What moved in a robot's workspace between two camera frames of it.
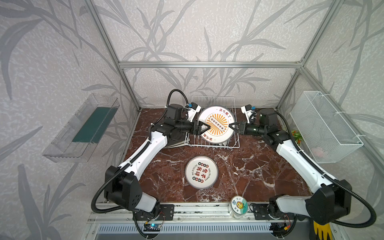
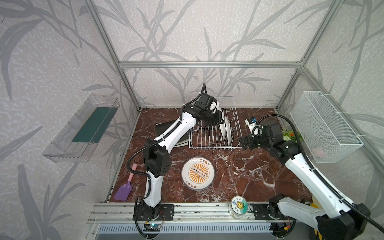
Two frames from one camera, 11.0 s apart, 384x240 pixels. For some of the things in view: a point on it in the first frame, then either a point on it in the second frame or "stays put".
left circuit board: (152, 227) stays put
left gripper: (196, 127) to (214, 118)
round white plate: (218, 118) to (198, 173)
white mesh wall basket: (327, 134) stays put
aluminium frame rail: (210, 65) stays put
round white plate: (224, 144) to (228, 130)
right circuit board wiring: (280, 229) stays put
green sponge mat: (93, 129) stays put
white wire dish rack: (217, 112) stays put
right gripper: (240, 128) to (246, 142)
